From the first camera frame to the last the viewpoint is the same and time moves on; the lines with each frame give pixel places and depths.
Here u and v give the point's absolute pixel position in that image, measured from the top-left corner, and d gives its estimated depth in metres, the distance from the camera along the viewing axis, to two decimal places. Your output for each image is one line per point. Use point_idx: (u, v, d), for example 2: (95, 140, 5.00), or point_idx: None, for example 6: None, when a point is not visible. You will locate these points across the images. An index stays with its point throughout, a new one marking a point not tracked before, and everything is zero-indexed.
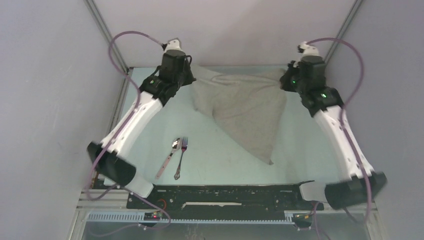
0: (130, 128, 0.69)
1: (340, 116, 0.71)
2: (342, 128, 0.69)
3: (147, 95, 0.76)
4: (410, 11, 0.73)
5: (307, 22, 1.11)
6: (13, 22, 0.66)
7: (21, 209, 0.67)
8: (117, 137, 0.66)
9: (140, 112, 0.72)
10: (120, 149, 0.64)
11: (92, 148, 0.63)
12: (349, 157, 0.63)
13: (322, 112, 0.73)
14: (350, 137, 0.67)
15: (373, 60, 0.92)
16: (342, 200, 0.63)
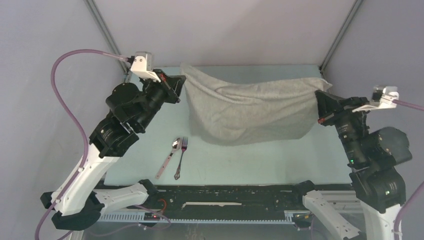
0: (74, 190, 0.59)
1: (397, 218, 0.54)
2: (393, 230, 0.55)
3: (95, 150, 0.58)
4: (419, 11, 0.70)
5: (311, 19, 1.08)
6: (14, 20, 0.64)
7: (19, 215, 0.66)
8: (61, 198, 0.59)
9: (85, 173, 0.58)
10: (65, 211, 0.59)
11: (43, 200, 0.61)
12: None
13: (379, 212, 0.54)
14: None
15: (378, 61, 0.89)
16: None
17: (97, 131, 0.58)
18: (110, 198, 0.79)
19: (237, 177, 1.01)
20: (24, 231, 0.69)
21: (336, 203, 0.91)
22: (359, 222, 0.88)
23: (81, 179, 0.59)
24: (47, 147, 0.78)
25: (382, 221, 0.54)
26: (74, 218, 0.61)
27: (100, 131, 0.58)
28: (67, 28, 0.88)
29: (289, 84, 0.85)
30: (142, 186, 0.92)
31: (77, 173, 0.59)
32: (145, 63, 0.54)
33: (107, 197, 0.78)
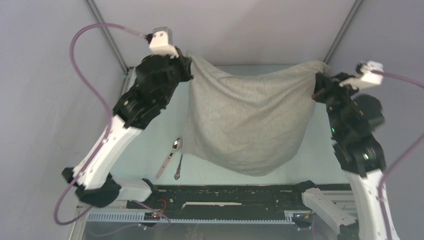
0: (97, 163, 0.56)
1: (381, 184, 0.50)
2: (379, 199, 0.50)
3: (120, 121, 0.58)
4: (412, 12, 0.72)
5: (308, 20, 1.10)
6: (13, 21, 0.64)
7: (19, 213, 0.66)
8: (85, 171, 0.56)
9: (109, 144, 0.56)
10: (89, 185, 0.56)
11: (65, 174, 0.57)
12: (379, 230, 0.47)
13: (359, 177, 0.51)
14: (388, 213, 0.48)
15: (375, 61, 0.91)
16: None
17: (120, 103, 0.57)
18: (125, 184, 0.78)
19: (237, 176, 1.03)
20: (25, 230, 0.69)
21: (336, 203, 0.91)
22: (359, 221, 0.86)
23: (106, 150, 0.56)
24: (48, 145, 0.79)
25: (364, 186, 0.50)
26: (96, 191, 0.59)
27: (123, 103, 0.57)
28: (67, 28, 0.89)
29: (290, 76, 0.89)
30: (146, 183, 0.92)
31: (99, 145, 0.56)
32: (167, 38, 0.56)
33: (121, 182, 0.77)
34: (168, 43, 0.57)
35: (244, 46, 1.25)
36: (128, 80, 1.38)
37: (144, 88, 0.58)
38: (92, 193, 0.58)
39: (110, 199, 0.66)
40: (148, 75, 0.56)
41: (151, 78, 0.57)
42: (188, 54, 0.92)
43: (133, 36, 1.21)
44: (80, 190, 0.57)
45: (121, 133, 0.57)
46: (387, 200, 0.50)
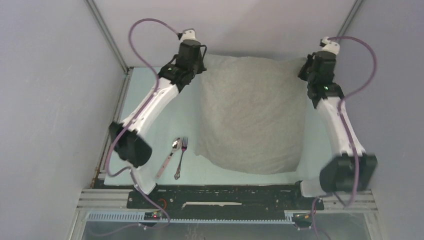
0: (149, 110, 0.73)
1: (340, 104, 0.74)
2: (339, 114, 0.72)
3: (165, 81, 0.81)
4: (413, 12, 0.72)
5: (308, 20, 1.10)
6: (14, 21, 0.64)
7: (18, 213, 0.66)
8: (138, 118, 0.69)
9: (159, 95, 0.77)
10: (140, 127, 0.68)
11: (113, 127, 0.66)
12: (343, 139, 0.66)
13: (322, 101, 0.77)
14: (347, 123, 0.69)
15: (375, 61, 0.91)
16: (338, 184, 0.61)
17: (165, 70, 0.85)
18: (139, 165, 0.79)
19: (237, 176, 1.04)
20: (24, 229, 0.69)
21: (336, 203, 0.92)
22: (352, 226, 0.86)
23: (157, 100, 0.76)
24: (48, 146, 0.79)
25: (327, 106, 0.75)
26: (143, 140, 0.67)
27: (168, 69, 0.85)
28: (68, 28, 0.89)
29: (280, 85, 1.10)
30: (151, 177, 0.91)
31: (151, 97, 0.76)
32: (193, 34, 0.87)
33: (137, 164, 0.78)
34: (193, 37, 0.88)
35: (244, 46, 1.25)
36: (128, 80, 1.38)
37: (183, 58, 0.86)
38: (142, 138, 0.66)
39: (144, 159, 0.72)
40: (185, 47, 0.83)
41: (193, 50, 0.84)
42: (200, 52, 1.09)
43: (134, 36, 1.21)
44: (132, 136, 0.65)
45: (167, 88, 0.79)
46: (346, 116, 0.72)
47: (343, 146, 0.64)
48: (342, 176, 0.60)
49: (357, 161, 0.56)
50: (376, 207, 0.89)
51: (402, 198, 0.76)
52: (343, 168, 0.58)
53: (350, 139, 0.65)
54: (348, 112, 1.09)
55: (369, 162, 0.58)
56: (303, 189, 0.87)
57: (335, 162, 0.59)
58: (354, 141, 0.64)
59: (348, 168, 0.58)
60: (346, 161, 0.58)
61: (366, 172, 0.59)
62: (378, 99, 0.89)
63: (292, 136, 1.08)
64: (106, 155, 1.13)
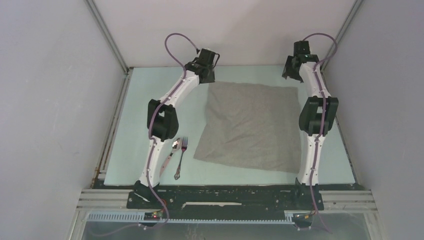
0: (180, 92, 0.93)
1: (315, 65, 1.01)
2: (314, 72, 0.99)
3: (191, 72, 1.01)
4: (412, 12, 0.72)
5: (308, 20, 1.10)
6: (14, 21, 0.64)
7: (16, 213, 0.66)
8: (173, 96, 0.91)
9: (187, 82, 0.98)
10: (174, 104, 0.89)
11: (153, 102, 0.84)
12: (315, 87, 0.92)
13: (303, 64, 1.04)
14: (319, 77, 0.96)
15: (374, 61, 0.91)
16: (310, 115, 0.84)
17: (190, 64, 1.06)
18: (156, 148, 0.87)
19: (238, 176, 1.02)
20: (24, 229, 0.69)
21: (336, 203, 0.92)
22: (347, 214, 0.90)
23: (185, 86, 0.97)
24: (48, 147, 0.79)
25: (305, 67, 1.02)
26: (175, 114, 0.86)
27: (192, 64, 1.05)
28: (68, 29, 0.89)
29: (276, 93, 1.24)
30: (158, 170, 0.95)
31: (181, 82, 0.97)
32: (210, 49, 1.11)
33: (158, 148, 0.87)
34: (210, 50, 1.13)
35: (244, 46, 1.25)
36: (128, 80, 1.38)
37: (203, 58, 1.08)
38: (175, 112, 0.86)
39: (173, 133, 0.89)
40: (206, 52, 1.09)
41: (211, 55, 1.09)
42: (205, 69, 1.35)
43: (134, 36, 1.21)
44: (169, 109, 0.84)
45: (193, 78, 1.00)
46: (319, 73, 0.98)
47: (315, 93, 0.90)
48: (313, 115, 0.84)
49: (322, 100, 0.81)
50: (376, 207, 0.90)
51: (402, 198, 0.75)
52: (312, 106, 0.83)
53: (321, 88, 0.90)
54: (348, 112, 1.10)
55: (331, 102, 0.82)
56: (301, 177, 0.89)
57: (307, 103, 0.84)
58: (323, 89, 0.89)
59: (316, 106, 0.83)
60: (315, 101, 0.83)
61: (331, 112, 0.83)
62: (377, 99, 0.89)
63: (289, 138, 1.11)
64: (106, 156, 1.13)
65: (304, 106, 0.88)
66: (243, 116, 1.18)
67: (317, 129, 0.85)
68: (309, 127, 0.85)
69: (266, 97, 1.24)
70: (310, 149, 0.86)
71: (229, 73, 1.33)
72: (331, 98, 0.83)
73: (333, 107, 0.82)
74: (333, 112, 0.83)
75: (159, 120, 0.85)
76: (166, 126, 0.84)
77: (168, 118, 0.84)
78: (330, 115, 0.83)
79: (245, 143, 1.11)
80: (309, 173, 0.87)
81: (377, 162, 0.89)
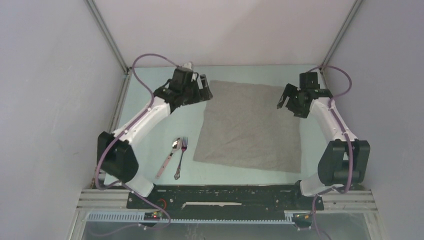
0: (140, 125, 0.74)
1: (329, 103, 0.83)
2: (330, 110, 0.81)
3: (160, 100, 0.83)
4: (411, 12, 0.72)
5: (308, 20, 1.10)
6: (14, 21, 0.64)
7: (17, 212, 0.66)
8: (131, 129, 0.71)
9: (152, 112, 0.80)
10: (131, 140, 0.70)
11: (104, 137, 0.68)
12: (335, 128, 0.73)
13: (314, 100, 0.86)
14: (337, 115, 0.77)
15: (374, 62, 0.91)
16: (334, 166, 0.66)
17: (160, 90, 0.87)
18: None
19: (238, 175, 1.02)
20: (25, 229, 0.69)
21: (336, 203, 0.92)
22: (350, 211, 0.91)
23: (149, 116, 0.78)
24: (48, 147, 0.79)
25: (319, 104, 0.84)
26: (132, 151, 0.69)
27: (162, 90, 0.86)
28: (67, 29, 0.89)
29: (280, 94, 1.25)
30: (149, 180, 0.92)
31: (145, 112, 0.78)
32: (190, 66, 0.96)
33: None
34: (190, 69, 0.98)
35: (244, 46, 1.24)
36: (128, 80, 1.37)
37: (176, 82, 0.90)
38: (131, 149, 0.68)
39: (131, 173, 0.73)
40: (180, 73, 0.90)
41: (187, 77, 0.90)
42: (205, 70, 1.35)
43: (134, 36, 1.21)
44: (122, 145, 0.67)
45: (160, 107, 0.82)
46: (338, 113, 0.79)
47: (336, 135, 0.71)
48: (339, 163, 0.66)
49: (349, 145, 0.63)
50: (376, 207, 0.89)
51: (402, 198, 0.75)
52: (337, 154, 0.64)
53: (343, 129, 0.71)
54: (348, 112, 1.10)
55: (361, 147, 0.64)
56: (305, 191, 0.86)
57: (329, 148, 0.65)
58: (346, 130, 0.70)
59: (341, 153, 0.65)
60: (340, 146, 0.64)
61: (361, 159, 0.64)
62: (377, 99, 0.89)
63: (290, 138, 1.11)
64: None
65: (325, 152, 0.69)
66: (242, 117, 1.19)
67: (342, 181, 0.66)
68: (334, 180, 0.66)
69: (266, 97, 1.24)
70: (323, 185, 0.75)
71: (229, 74, 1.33)
72: (360, 142, 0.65)
73: (364, 153, 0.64)
74: (364, 160, 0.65)
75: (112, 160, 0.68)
76: (120, 166, 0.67)
77: (121, 156, 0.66)
78: (361, 162, 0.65)
79: (245, 143, 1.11)
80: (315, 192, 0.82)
81: (377, 162, 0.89)
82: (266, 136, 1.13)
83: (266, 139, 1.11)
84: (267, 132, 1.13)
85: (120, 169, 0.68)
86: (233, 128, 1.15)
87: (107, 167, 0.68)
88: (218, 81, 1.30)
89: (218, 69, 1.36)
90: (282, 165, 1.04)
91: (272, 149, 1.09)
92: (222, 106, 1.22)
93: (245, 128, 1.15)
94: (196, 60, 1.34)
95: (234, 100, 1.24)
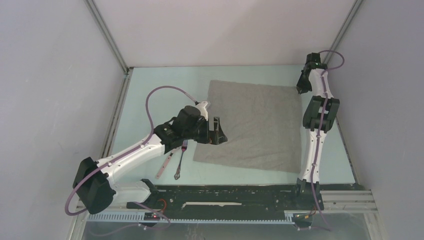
0: (128, 160, 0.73)
1: (323, 72, 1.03)
2: (321, 76, 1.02)
3: (156, 138, 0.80)
4: (411, 12, 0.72)
5: (308, 20, 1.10)
6: (14, 21, 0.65)
7: (17, 211, 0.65)
8: (115, 162, 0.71)
9: (145, 149, 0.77)
10: (111, 174, 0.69)
11: (87, 163, 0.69)
12: (321, 88, 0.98)
13: (312, 71, 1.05)
14: (325, 81, 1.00)
15: (374, 61, 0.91)
16: (310, 113, 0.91)
17: (161, 127, 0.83)
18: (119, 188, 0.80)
19: (239, 175, 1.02)
20: (24, 228, 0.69)
21: (336, 203, 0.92)
22: (350, 211, 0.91)
23: (139, 153, 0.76)
24: (48, 147, 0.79)
25: (314, 73, 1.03)
26: (108, 189, 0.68)
27: (163, 129, 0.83)
28: (67, 29, 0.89)
29: (280, 94, 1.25)
30: (144, 184, 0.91)
31: (136, 148, 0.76)
32: (203, 108, 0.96)
33: (116, 186, 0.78)
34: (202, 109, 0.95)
35: (244, 46, 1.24)
36: (128, 80, 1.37)
37: (179, 123, 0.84)
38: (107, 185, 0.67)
39: (102, 208, 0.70)
40: (184, 115, 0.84)
41: (189, 120, 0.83)
42: (206, 70, 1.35)
43: (134, 36, 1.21)
44: (100, 179, 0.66)
45: (155, 147, 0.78)
46: (326, 77, 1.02)
47: (319, 93, 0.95)
48: (314, 113, 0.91)
49: (325, 99, 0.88)
50: (376, 207, 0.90)
51: (402, 197, 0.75)
52: (315, 105, 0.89)
53: (325, 89, 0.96)
54: (348, 112, 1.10)
55: (334, 102, 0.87)
56: (301, 174, 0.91)
57: (310, 101, 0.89)
58: (327, 90, 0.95)
59: (318, 105, 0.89)
60: (319, 100, 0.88)
61: (333, 111, 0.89)
62: (377, 99, 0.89)
63: (290, 138, 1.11)
64: (105, 156, 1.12)
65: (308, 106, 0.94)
66: (243, 116, 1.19)
67: (316, 126, 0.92)
68: (311, 124, 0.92)
69: (266, 97, 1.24)
70: (311, 144, 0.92)
71: (229, 74, 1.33)
72: (333, 99, 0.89)
73: (335, 107, 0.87)
74: (334, 112, 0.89)
75: (87, 191, 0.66)
76: (91, 199, 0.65)
77: (94, 191, 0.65)
78: (331, 115, 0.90)
79: (244, 143, 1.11)
80: (310, 169, 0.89)
81: (377, 162, 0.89)
82: (266, 135, 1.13)
83: (266, 139, 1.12)
84: (267, 132, 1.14)
85: (90, 202, 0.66)
86: (233, 128, 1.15)
87: (80, 194, 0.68)
88: (218, 81, 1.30)
89: (218, 69, 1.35)
90: (282, 165, 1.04)
91: (272, 148, 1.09)
92: (222, 106, 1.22)
93: (245, 128, 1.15)
94: (196, 60, 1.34)
95: (234, 100, 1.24)
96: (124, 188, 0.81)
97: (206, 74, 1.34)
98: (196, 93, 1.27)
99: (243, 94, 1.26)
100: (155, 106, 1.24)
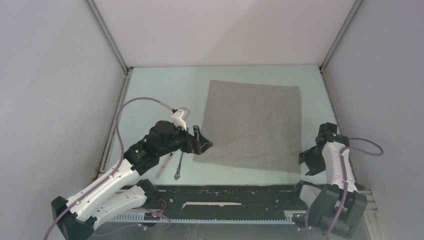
0: (96, 195, 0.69)
1: (342, 149, 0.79)
2: (340, 154, 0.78)
3: (128, 163, 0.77)
4: (411, 11, 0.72)
5: (308, 20, 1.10)
6: (15, 21, 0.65)
7: (17, 211, 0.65)
8: (84, 199, 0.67)
9: (114, 180, 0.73)
10: (80, 212, 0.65)
11: (55, 204, 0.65)
12: (337, 173, 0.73)
13: (328, 143, 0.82)
14: (344, 163, 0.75)
15: (373, 61, 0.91)
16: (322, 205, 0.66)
17: (132, 150, 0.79)
18: (102, 210, 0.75)
19: (238, 175, 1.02)
20: (25, 228, 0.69)
21: None
22: None
23: (109, 185, 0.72)
24: (48, 147, 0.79)
25: (331, 147, 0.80)
26: (82, 228, 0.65)
27: (134, 151, 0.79)
28: (67, 29, 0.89)
29: (280, 94, 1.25)
30: (139, 188, 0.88)
31: (105, 179, 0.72)
32: (181, 118, 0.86)
33: (99, 210, 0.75)
34: (181, 118, 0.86)
35: (244, 46, 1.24)
36: (128, 80, 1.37)
37: (150, 143, 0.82)
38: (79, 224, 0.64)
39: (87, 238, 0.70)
40: (153, 133, 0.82)
41: (159, 138, 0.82)
42: (206, 70, 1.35)
43: (134, 36, 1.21)
44: (70, 219, 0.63)
45: (124, 175, 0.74)
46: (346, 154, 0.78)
47: (336, 181, 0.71)
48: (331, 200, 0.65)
49: (344, 192, 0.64)
50: (376, 207, 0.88)
51: (402, 197, 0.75)
52: (329, 198, 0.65)
53: (344, 175, 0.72)
54: (348, 112, 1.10)
55: (356, 200, 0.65)
56: (300, 195, 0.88)
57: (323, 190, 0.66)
58: (348, 179, 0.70)
59: (335, 198, 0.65)
60: (334, 193, 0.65)
61: (354, 211, 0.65)
62: (377, 99, 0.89)
63: (290, 138, 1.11)
64: (106, 156, 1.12)
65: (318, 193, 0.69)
66: (242, 116, 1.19)
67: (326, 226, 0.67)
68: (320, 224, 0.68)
69: (266, 97, 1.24)
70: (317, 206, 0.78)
71: (229, 74, 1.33)
72: (357, 194, 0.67)
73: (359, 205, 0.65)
74: (358, 213, 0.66)
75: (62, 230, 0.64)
76: (69, 237, 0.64)
77: (67, 231, 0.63)
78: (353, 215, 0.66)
79: (244, 143, 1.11)
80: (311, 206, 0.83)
81: (377, 163, 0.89)
82: (266, 135, 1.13)
83: (266, 139, 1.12)
84: (267, 132, 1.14)
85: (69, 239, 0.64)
86: (233, 127, 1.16)
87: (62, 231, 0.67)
88: (218, 81, 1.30)
89: (218, 69, 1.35)
90: (282, 164, 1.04)
91: (272, 148, 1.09)
92: (222, 106, 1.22)
93: (244, 129, 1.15)
94: (196, 60, 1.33)
95: (234, 99, 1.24)
96: (109, 206, 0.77)
97: (206, 74, 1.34)
98: (195, 92, 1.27)
99: (242, 94, 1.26)
100: (155, 106, 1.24)
